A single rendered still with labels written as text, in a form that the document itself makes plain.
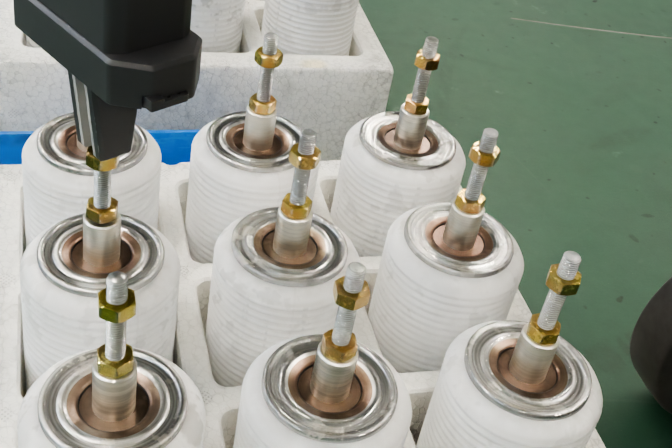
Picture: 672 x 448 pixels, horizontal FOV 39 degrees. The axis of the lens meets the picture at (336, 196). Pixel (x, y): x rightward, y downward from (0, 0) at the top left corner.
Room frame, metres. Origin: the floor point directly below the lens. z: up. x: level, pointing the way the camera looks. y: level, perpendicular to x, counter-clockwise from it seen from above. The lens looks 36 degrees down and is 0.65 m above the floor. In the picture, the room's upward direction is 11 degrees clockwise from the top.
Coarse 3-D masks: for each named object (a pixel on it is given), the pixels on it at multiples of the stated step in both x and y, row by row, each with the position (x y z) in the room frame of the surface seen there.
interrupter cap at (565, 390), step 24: (480, 336) 0.42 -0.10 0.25; (504, 336) 0.43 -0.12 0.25; (480, 360) 0.41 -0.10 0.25; (504, 360) 0.41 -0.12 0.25; (552, 360) 0.42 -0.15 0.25; (576, 360) 0.42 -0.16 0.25; (480, 384) 0.39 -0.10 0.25; (504, 384) 0.39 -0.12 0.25; (528, 384) 0.40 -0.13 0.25; (552, 384) 0.40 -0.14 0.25; (576, 384) 0.40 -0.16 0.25; (504, 408) 0.37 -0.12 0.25; (528, 408) 0.38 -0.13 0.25; (552, 408) 0.38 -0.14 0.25; (576, 408) 0.38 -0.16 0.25
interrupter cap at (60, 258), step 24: (72, 216) 0.46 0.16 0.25; (48, 240) 0.43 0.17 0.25; (72, 240) 0.44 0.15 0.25; (144, 240) 0.45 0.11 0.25; (48, 264) 0.41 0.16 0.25; (72, 264) 0.42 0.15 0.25; (120, 264) 0.43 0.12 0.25; (144, 264) 0.43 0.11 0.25; (72, 288) 0.40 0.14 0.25; (96, 288) 0.40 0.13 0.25
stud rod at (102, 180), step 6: (96, 174) 0.43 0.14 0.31; (102, 174) 0.43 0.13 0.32; (108, 174) 0.43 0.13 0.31; (96, 180) 0.43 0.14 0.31; (102, 180) 0.43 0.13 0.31; (108, 180) 0.43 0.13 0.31; (96, 186) 0.43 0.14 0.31; (102, 186) 0.43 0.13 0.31; (108, 186) 0.43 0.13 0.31; (96, 192) 0.43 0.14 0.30; (102, 192) 0.43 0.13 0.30; (108, 192) 0.43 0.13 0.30; (96, 198) 0.43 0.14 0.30; (102, 198) 0.43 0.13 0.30; (108, 198) 0.43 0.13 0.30; (96, 204) 0.43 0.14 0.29; (102, 204) 0.43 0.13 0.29; (108, 204) 0.43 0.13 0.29
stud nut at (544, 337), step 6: (534, 318) 0.41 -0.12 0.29; (528, 324) 0.41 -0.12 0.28; (534, 324) 0.41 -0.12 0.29; (558, 324) 0.41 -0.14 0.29; (528, 330) 0.40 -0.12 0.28; (534, 330) 0.40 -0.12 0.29; (540, 330) 0.40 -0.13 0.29; (546, 330) 0.40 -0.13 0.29; (552, 330) 0.40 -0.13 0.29; (558, 330) 0.40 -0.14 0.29; (534, 336) 0.40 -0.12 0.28; (540, 336) 0.40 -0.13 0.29; (546, 336) 0.40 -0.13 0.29; (552, 336) 0.40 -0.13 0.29; (540, 342) 0.40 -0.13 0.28; (546, 342) 0.40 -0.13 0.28; (552, 342) 0.40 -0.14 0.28
